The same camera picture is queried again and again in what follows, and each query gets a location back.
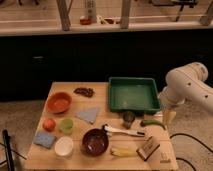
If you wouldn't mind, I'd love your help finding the black stand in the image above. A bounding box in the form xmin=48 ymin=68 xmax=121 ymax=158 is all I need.
xmin=2 ymin=129 xmax=15 ymax=171

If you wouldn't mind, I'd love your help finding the green plastic tray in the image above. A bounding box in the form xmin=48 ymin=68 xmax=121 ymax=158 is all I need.
xmin=108 ymin=77 xmax=161 ymax=114

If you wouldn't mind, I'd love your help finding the dark grape bunch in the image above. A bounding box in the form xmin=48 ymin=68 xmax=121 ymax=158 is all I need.
xmin=74 ymin=87 xmax=95 ymax=98

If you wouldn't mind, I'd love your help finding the dark metal cup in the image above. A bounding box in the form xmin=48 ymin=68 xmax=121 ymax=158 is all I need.
xmin=123 ymin=111 xmax=135 ymax=129

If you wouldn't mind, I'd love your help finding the orange fruit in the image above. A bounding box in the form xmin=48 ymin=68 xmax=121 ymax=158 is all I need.
xmin=42 ymin=118 xmax=56 ymax=132

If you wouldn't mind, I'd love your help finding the green cup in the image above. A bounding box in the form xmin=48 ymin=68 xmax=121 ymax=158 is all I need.
xmin=59 ymin=118 xmax=73 ymax=134

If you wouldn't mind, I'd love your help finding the dark brown bowl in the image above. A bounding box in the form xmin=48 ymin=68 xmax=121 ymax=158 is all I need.
xmin=81 ymin=129 xmax=109 ymax=157

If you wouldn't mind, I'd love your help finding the blue sponge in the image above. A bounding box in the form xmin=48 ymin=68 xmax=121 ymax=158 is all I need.
xmin=33 ymin=131 xmax=56 ymax=149

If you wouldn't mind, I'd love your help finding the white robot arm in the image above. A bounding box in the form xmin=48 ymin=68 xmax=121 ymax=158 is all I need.
xmin=159 ymin=62 xmax=213 ymax=126

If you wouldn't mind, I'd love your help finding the green pepper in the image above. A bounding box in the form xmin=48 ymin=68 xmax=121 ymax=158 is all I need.
xmin=140 ymin=120 xmax=166 ymax=130

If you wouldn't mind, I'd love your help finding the white cup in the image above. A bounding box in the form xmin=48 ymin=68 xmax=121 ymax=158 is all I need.
xmin=54 ymin=136 xmax=74 ymax=157

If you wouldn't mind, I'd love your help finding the yellow banana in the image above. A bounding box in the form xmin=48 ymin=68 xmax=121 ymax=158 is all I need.
xmin=110 ymin=147 xmax=137 ymax=157

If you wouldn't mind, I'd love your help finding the wooden block brush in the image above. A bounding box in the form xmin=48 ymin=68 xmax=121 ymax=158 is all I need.
xmin=136 ymin=136 xmax=160 ymax=161

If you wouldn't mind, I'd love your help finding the orange bowl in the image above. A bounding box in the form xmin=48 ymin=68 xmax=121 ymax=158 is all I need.
xmin=46 ymin=92 xmax=72 ymax=114

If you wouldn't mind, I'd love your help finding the black floor cable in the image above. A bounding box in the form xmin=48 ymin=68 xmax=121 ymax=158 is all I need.
xmin=169 ymin=132 xmax=213 ymax=171

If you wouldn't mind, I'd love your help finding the grey-blue towel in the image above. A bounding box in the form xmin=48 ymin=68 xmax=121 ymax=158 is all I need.
xmin=76 ymin=107 xmax=100 ymax=124

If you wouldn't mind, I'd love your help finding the red bowl on shelf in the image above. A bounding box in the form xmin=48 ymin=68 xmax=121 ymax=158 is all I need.
xmin=79 ymin=18 xmax=92 ymax=25

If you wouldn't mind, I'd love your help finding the white handled brush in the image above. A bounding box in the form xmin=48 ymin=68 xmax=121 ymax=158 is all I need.
xmin=102 ymin=125 xmax=146 ymax=137

